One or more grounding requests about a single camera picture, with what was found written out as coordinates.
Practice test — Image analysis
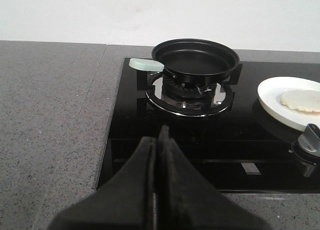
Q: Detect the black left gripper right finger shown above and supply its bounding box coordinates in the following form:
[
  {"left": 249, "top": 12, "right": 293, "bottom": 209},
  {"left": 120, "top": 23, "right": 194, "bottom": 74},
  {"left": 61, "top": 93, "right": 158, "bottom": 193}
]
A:
[{"left": 157, "top": 125, "right": 271, "bottom": 230}]

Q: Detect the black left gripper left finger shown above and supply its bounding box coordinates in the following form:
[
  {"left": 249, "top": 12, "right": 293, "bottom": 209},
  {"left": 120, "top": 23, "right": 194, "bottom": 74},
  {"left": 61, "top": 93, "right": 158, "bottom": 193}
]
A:
[{"left": 48, "top": 137, "right": 157, "bottom": 230}]

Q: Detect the white plate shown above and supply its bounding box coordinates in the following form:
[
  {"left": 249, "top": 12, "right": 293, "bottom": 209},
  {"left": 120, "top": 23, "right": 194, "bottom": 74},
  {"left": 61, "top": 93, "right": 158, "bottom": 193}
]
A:
[{"left": 257, "top": 77, "right": 320, "bottom": 132}]

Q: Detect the black frying pan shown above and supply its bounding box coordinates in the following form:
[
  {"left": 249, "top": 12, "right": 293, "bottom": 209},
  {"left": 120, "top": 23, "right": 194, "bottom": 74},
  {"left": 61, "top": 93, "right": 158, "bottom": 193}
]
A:
[{"left": 128, "top": 38, "right": 242, "bottom": 85}]

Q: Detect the fried egg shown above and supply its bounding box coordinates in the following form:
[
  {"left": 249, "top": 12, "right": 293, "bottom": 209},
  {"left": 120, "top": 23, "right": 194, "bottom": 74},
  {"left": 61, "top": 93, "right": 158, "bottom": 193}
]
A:
[{"left": 280, "top": 90, "right": 320, "bottom": 113}]

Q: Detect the black glass cooktop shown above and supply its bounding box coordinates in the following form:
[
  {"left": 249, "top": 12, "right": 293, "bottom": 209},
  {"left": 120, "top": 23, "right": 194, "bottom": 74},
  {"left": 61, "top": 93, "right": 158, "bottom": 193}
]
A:
[{"left": 97, "top": 58, "right": 320, "bottom": 193}]

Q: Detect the left black pan support grate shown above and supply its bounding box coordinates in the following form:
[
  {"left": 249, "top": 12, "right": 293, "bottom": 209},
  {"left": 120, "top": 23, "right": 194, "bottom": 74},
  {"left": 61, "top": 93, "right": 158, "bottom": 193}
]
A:
[{"left": 136, "top": 64, "right": 243, "bottom": 118}]

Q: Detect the left black gas burner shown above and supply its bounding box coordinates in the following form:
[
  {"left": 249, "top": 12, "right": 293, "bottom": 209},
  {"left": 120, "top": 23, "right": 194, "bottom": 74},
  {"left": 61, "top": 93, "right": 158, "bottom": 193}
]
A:
[{"left": 162, "top": 76, "right": 205, "bottom": 99}]

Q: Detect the left silver stove knob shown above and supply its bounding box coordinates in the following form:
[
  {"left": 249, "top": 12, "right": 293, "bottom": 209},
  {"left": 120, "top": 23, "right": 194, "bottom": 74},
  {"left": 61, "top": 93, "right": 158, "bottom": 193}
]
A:
[{"left": 298, "top": 123, "right": 320, "bottom": 157}]

